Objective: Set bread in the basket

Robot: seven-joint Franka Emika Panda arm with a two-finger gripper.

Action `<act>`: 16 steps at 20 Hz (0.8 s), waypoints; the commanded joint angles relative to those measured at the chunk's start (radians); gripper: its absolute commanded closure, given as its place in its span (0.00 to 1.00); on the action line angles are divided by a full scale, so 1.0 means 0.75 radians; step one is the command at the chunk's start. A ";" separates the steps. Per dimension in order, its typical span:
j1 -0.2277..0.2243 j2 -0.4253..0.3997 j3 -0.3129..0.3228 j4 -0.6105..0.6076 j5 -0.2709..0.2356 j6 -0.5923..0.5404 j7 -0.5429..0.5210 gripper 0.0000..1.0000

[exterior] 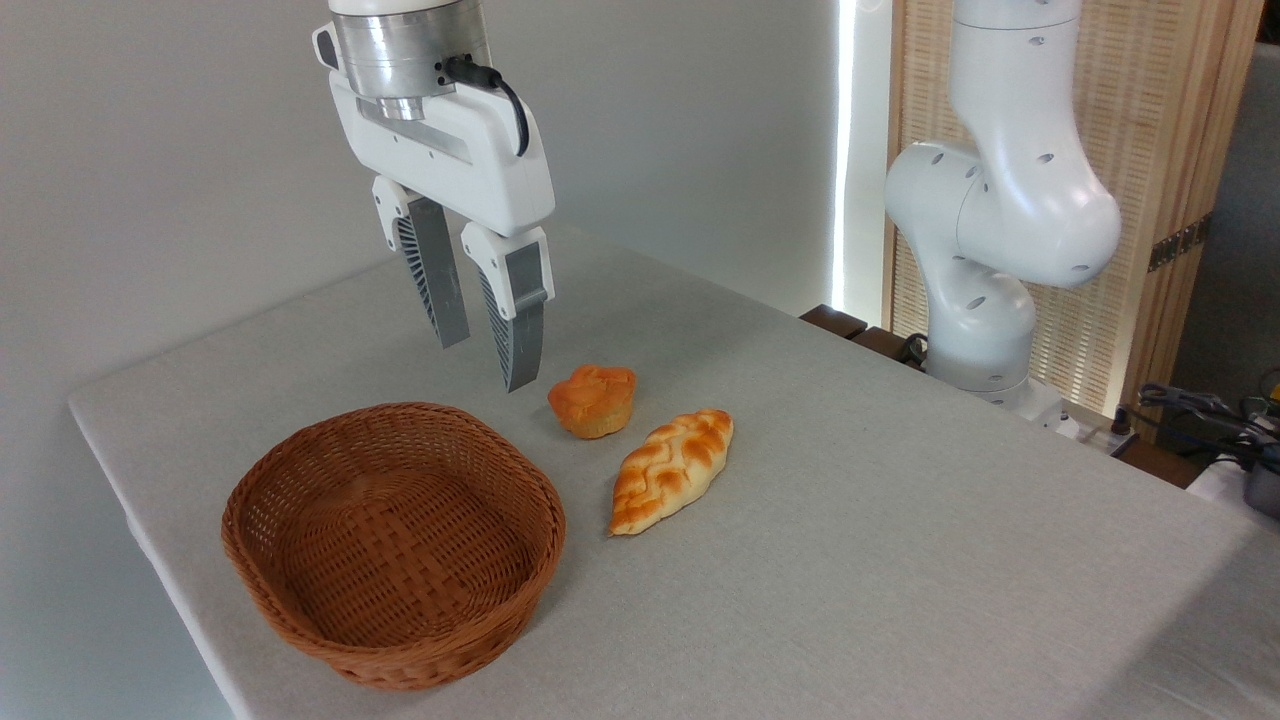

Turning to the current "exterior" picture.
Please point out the brown wicker basket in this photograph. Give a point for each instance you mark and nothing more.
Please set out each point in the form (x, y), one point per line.
(395, 545)

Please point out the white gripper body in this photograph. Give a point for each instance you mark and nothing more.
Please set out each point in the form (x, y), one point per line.
(470, 160)

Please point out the wooden slatted screen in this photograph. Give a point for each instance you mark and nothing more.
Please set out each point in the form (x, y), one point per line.
(1160, 120)

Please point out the metal screen hinge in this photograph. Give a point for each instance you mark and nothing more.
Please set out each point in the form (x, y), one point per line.
(1180, 243)

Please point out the dark brown wooden block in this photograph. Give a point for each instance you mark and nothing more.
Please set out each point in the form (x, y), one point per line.
(885, 343)
(833, 320)

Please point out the orange muffin bread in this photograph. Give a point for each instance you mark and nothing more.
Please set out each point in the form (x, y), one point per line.
(593, 400)

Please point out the grey tablecloth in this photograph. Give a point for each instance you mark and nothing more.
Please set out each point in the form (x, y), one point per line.
(850, 560)

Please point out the braided golden bread loaf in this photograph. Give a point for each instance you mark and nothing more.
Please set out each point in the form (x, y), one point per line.
(672, 470)

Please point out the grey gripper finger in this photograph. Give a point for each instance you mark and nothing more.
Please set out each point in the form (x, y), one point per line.
(440, 285)
(522, 330)

